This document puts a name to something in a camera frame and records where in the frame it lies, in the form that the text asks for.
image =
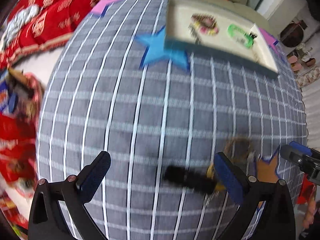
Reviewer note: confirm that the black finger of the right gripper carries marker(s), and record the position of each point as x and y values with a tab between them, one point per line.
307	159

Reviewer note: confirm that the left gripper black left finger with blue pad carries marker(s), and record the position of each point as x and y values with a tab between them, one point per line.
46	220

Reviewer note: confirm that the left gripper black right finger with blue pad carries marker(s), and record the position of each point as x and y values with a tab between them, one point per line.
277	220

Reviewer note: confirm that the black scalloped hair clip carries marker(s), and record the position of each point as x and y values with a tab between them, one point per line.
190	179

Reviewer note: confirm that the person's hand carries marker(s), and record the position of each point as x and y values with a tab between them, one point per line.
312	215

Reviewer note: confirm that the orange star sticker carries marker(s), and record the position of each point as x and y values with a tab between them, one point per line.
266	169

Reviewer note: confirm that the blue snack box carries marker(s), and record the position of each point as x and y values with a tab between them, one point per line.
4	97

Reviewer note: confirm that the pink star sticker right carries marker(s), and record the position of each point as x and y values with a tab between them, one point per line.
273	43

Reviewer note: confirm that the pink star sticker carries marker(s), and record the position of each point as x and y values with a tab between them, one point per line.
273	43
101	7

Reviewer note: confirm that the white washing machine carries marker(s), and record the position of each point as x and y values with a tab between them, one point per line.
293	34

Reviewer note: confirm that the small black claw clip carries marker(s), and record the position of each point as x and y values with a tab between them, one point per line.
253	35

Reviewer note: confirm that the grey checked tablecloth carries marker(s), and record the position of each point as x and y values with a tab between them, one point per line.
98	99

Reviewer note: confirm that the green translucent bangle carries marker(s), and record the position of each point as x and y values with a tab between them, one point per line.
239	35

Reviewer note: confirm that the silver metal hair clip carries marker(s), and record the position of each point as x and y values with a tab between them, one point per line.
194	34

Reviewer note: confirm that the white shallow tray box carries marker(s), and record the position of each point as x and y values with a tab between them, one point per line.
258	58

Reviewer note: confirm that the blue star sticker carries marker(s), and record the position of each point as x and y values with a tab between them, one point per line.
155	51

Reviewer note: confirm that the grey white knit cloth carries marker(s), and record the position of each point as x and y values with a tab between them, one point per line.
17	22

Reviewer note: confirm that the red wedding blanket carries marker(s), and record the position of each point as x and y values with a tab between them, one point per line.
51	28

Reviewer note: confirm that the pink star sticker left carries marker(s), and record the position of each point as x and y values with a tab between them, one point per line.
101	7

